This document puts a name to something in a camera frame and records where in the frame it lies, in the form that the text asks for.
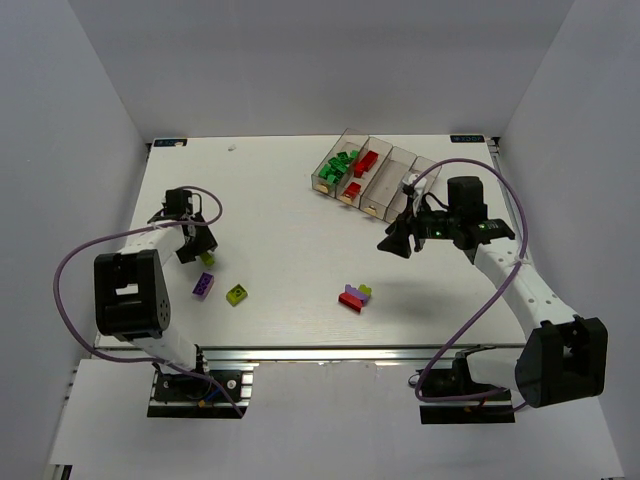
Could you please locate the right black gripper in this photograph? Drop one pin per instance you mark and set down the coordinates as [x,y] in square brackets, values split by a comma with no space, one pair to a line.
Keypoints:
[410,235]

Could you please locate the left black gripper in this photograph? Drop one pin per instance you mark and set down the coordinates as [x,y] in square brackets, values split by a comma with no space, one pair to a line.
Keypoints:
[198,242]

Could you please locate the small lime piece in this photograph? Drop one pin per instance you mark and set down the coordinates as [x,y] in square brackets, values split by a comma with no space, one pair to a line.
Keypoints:
[207,259]

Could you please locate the lime yellow brick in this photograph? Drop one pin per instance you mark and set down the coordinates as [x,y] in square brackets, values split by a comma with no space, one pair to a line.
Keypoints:
[236,295]

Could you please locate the red brick with green top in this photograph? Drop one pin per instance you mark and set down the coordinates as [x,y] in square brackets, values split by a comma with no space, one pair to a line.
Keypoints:
[352,190]

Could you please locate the lime small brick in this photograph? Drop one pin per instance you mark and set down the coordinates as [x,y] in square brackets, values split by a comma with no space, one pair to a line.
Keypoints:
[366,290]

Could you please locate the lilac purple brick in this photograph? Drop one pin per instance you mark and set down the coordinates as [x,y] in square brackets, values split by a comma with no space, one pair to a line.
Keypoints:
[354,291]

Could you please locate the green long brick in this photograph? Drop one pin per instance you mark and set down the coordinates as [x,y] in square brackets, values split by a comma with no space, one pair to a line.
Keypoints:
[340,162]

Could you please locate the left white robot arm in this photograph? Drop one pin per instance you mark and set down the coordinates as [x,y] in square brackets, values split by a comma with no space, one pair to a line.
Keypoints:
[131,297]

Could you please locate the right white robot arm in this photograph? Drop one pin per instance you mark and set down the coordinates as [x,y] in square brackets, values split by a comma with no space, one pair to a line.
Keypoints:
[564,357]

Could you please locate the clear four-bin organizer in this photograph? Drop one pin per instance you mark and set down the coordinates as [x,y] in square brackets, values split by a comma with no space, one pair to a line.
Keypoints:
[380,196]

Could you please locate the right corner logo sticker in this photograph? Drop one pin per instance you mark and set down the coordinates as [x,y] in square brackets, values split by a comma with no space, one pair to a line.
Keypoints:
[467,138]

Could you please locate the corner logo sticker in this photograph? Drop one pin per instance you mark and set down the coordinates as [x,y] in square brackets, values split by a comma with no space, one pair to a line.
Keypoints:
[467,138]
[169,142]

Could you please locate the left corner logo sticker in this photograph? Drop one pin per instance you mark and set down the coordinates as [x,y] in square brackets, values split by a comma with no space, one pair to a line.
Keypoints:
[169,142]

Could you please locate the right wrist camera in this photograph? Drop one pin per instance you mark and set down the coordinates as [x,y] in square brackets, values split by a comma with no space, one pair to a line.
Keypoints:
[413,185]

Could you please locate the aluminium front rail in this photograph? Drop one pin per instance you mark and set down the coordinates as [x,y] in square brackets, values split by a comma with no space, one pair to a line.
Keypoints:
[320,354]

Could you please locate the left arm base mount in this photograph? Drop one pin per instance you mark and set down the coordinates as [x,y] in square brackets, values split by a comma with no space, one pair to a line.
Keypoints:
[175,395]

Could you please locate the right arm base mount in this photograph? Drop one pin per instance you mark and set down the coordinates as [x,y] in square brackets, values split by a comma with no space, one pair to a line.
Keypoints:
[459,400]

